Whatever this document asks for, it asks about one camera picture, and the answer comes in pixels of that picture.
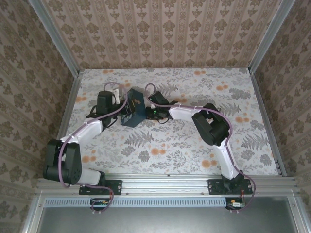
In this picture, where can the blue starry night box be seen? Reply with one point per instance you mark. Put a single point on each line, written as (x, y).
(136, 117)

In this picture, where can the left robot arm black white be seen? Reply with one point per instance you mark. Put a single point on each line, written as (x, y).
(73, 155)

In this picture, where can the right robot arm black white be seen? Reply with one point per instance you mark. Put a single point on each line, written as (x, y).
(211, 126)

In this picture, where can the floral table cloth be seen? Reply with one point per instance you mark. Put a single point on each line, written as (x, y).
(179, 145)

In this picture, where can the small electronics board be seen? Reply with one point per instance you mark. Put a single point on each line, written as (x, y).
(236, 204)
(100, 203)

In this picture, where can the grey metal sheet panel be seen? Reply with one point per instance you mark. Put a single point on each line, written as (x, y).
(165, 219)

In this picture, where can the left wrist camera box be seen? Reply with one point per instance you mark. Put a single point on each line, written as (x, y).
(116, 95)

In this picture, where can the aluminium side rail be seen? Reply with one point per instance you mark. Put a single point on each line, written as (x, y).
(264, 109)
(70, 97)

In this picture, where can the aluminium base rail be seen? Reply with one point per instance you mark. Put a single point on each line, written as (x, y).
(165, 184)

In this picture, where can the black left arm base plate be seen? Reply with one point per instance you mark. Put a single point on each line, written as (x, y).
(114, 187)

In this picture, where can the aluminium corner post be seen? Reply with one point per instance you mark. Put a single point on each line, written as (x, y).
(269, 38)
(54, 36)

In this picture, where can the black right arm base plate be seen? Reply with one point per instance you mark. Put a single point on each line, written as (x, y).
(216, 187)

